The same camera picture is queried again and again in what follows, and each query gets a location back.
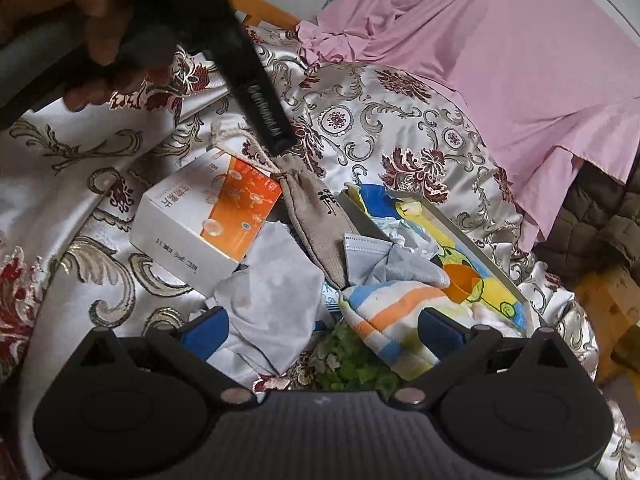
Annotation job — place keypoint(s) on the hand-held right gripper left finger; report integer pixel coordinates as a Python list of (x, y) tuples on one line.
[(205, 335)]

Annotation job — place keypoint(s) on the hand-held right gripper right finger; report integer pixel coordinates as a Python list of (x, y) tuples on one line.
[(440, 329)]

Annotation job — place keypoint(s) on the striped towel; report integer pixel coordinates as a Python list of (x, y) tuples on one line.
[(380, 310)]

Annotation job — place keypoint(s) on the person's left hand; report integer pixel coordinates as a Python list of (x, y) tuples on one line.
[(50, 0)]

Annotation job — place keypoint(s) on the grey face mask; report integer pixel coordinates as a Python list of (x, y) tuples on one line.
[(400, 270)]

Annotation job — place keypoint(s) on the white cloth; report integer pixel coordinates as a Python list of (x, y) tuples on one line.
[(270, 290)]

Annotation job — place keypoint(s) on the bag of green beads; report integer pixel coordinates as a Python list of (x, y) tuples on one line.
[(350, 365)]

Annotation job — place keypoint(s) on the orange and white medicine box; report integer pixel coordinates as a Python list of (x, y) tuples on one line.
[(170, 230)]

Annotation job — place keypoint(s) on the floral satin bedspread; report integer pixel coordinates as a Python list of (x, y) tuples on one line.
[(75, 200)]

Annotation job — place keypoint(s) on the olive quilted jacket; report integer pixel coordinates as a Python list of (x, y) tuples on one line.
[(600, 210)]

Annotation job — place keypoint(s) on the pink cloth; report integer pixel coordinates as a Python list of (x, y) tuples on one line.
[(475, 60)]

